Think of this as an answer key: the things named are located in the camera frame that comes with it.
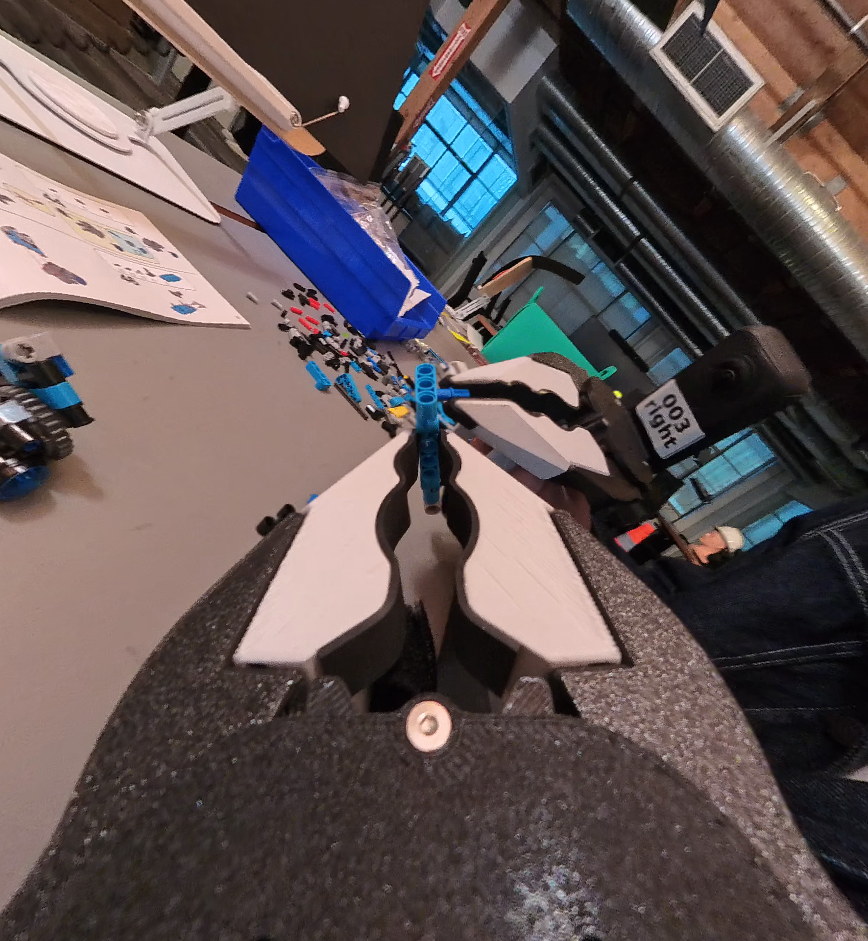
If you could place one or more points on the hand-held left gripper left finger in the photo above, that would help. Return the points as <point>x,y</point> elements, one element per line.
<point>324,581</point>

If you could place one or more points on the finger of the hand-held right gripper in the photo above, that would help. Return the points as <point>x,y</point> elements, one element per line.
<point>507,378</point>
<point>537,441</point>

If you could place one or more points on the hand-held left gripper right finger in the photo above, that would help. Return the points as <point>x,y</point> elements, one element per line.
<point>537,581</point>

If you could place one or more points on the blue beam brick assembly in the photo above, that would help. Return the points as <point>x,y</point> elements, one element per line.
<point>428,441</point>

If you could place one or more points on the grey desk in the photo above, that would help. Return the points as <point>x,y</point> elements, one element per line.
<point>147,551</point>

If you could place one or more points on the person's right hand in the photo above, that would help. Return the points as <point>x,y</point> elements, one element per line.
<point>559,496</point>

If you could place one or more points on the green felt bag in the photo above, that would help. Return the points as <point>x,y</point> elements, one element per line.
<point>529,338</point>

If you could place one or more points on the pile of small brick parts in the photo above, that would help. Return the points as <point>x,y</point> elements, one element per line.
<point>346,360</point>

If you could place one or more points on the empty clear plastic bags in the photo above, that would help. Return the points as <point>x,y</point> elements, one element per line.
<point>375,220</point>

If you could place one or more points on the blue plastic bin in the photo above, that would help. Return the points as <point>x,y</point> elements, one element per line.
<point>316,228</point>

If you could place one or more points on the wooden plank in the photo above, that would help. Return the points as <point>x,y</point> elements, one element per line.
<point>449,66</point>

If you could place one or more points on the small black blue gear assembly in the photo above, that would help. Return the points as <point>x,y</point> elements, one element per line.
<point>22,419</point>

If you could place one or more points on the black partition panel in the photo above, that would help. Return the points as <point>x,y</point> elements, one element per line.
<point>316,59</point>

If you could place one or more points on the instruction booklet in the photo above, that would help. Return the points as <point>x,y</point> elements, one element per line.
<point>52,242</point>

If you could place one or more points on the white folding stand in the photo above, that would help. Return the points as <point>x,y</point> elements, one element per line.
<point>74,117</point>

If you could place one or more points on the silver ventilation duct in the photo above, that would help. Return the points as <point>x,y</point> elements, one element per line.
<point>809,220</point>

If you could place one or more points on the white wall vent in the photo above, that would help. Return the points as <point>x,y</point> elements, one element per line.
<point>706,66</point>

